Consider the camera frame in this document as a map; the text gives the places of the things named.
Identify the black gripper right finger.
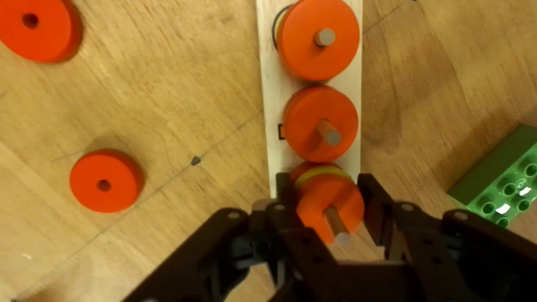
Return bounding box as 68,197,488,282
357,173,396,249

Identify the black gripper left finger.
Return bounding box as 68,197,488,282
266,172,307,237

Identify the white wooden peg board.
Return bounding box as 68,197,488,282
255,0,365,202

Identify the orange wooden disc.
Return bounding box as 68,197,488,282
288,160,332,182
273,0,362,84
293,175,365,249
0,0,83,64
281,84,360,165
68,148,144,215

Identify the green toy brick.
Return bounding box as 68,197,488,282
446,123,537,230

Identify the thin yellow wooden ring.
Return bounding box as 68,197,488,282
291,165,352,190

